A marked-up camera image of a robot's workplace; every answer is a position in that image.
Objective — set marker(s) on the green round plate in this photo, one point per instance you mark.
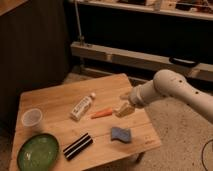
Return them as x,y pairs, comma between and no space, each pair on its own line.
38,153

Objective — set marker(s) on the wooden table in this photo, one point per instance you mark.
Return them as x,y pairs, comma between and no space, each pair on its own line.
56,104

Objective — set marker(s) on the metal pole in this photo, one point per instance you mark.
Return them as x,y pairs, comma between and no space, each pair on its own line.
80,37

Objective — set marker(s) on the white plastic bottle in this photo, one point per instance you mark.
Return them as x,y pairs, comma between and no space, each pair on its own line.
82,106

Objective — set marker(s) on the upper shelf with clutter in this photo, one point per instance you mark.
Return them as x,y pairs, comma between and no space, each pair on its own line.
155,8

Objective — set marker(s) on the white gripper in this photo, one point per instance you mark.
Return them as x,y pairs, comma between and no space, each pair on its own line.
139,97

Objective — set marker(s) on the blue sponge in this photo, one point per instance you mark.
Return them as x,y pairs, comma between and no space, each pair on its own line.
120,134

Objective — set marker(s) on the black white striped box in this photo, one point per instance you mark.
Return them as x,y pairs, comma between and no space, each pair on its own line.
77,146

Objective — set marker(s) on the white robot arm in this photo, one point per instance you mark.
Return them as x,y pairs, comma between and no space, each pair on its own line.
167,83

